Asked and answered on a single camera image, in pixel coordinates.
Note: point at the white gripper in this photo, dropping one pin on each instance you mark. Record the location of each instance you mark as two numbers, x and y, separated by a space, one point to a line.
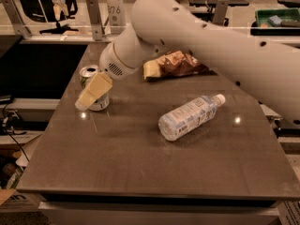
110 62

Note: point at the green white 7up can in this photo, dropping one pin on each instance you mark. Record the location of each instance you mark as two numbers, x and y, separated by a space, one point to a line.
85 75

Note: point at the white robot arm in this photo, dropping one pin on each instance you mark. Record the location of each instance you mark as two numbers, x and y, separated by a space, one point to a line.
267 70

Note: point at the brown yellow chip bag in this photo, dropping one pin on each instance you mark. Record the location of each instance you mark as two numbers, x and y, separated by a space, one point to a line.
173 65

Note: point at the clear plastic water bottle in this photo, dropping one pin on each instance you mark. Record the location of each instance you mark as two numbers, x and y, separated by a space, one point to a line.
182 120

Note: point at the cardboard box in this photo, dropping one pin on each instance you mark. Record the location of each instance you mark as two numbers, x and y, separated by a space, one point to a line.
12 201

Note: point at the green plastic bin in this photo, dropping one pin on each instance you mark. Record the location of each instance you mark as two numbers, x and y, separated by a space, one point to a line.
275 17

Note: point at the middle metal rail bracket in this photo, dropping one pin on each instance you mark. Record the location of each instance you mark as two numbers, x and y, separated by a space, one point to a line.
95 19

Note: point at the metal rail bracket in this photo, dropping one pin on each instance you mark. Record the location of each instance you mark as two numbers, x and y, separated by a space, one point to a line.
95 19
220 12
16 19

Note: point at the white numbered post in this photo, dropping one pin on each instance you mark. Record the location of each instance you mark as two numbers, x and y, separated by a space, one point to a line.
116 13

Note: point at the left metal rail bracket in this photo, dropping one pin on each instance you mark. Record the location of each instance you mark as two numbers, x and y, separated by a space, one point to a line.
16 19

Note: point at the right metal rail bracket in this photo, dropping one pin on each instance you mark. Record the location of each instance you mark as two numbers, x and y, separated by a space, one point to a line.
220 12

